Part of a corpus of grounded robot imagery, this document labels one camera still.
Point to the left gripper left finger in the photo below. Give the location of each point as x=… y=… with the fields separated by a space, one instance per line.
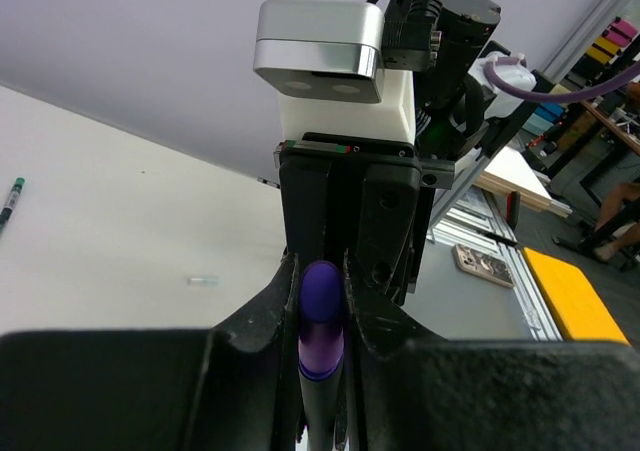
x=233 y=386

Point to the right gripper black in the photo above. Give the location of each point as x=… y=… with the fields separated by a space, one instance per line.
x=388 y=201

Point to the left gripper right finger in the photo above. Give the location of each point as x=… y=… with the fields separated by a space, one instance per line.
x=409 y=389

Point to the black purple highlighter pen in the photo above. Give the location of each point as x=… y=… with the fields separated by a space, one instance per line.
x=320 y=350

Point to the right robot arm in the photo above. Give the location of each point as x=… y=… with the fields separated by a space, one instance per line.
x=459 y=115

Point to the small clear pen cap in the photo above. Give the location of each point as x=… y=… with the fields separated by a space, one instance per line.
x=202 y=280

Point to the green refill pen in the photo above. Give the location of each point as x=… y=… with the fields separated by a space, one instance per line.
x=11 y=202

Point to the smartphone on table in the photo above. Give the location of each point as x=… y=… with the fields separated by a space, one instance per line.
x=482 y=265

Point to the yellow foam pad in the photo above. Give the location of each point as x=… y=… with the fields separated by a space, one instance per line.
x=575 y=306

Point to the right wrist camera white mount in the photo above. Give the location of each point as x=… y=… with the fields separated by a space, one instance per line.
x=324 y=59

